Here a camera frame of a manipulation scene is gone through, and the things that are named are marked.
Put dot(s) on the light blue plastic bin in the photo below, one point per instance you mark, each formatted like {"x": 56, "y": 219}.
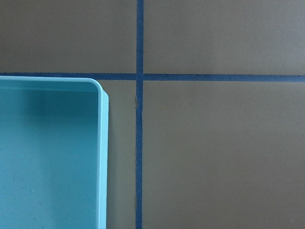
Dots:
{"x": 53, "y": 153}

